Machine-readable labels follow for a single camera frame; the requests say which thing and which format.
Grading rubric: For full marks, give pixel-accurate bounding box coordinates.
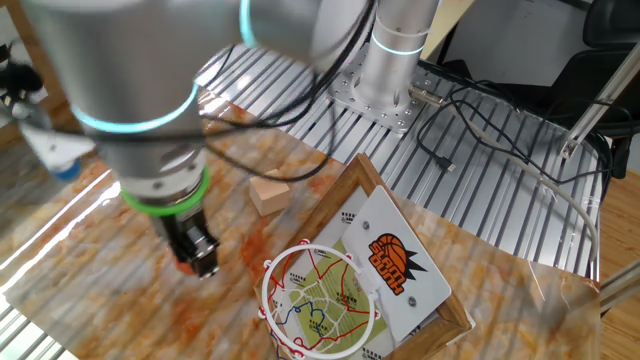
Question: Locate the light grey cabinet panel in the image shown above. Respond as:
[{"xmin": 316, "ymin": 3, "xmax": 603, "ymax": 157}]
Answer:
[{"xmin": 442, "ymin": 0, "xmax": 596, "ymax": 89}]

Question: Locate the silver base connector plug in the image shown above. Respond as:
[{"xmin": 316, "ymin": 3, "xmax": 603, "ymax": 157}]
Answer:
[{"xmin": 408, "ymin": 83, "xmax": 445, "ymax": 108}]

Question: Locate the long black table cable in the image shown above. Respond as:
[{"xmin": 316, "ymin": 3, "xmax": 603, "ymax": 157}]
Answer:
[{"xmin": 444, "ymin": 97, "xmax": 616, "ymax": 186}]

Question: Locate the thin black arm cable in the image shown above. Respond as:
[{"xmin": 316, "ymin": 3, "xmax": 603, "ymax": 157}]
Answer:
[{"xmin": 204, "ymin": 69, "xmax": 337, "ymax": 184}]

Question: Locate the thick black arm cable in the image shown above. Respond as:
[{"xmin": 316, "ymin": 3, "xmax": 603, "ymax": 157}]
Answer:
[{"xmin": 0, "ymin": 0, "xmax": 376, "ymax": 141}]

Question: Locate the grey table cable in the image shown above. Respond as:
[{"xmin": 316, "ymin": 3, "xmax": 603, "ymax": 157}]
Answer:
[{"xmin": 467, "ymin": 119, "xmax": 601, "ymax": 281}]

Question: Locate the white mini basketball hoop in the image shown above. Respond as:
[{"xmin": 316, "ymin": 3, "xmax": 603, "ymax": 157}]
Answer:
[{"xmin": 258, "ymin": 184, "xmax": 454, "ymax": 360}]

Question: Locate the orange marble pattern mat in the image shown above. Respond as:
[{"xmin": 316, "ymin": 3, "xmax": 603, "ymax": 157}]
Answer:
[{"xmin": 0, "ymin": 89, "xmax": 602, "ymax": 360}]

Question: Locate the black USB cable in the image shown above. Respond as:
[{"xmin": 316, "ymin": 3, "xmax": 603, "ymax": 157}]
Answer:
[{"xmin": 416, "ymin": 79, "xmax": 521, "ymax": 174}]

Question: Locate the wooden board with checkerboard sheet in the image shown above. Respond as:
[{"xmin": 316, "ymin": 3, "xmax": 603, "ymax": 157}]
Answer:
[{"xmin": 0, "ymin": 0, "xmax": 69, "ymax": 149}]

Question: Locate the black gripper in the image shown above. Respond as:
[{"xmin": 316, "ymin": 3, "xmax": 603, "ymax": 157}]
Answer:
[{"xmin": 149, "ymin": 205, "xmax": 222, "ymax": 279}]

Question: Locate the beige wooden panel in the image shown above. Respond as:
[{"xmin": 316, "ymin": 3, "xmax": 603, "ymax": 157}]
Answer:
[{"xmin": 419, "ymin": 0, "xmax": 476, "ymax": 61}]

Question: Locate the green mounting ring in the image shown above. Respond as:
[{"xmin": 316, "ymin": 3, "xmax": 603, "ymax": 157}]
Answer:
[{"xmin": 120, "ymin": 167, "xmax": 211, "ymax": 217}]

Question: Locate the aluminium profile post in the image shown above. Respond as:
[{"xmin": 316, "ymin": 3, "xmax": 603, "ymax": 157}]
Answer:
[
  {"xmin": 558, "ymin": 42, "xmax": 640, "ymax": 160},
  {"xmin": 597, "ymin": 258, "xmax": 640, "ymax": 314}
]

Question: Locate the wooden picture frame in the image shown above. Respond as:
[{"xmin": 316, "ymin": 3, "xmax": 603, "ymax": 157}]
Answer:
[{"xmin": 252, "ymin": 152, "xmax": 476, "ymax": 360}]

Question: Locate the black office chair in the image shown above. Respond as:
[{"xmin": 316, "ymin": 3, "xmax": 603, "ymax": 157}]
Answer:
[{"xmin": 544, "ymin": 0, "xmax": 640, "ymax": 181}]

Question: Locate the wrist camera on silver bracket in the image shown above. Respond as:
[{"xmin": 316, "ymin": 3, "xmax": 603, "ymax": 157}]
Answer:
[{"xmin": 19, "ymin": 112, "xmax": 96, "ymax": 182}]

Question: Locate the light wooden cube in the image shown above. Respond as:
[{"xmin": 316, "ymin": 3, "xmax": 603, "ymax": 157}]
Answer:
[{"xmin": 248, "ymin": 168, "xmax": 292, "ymax": 217}]

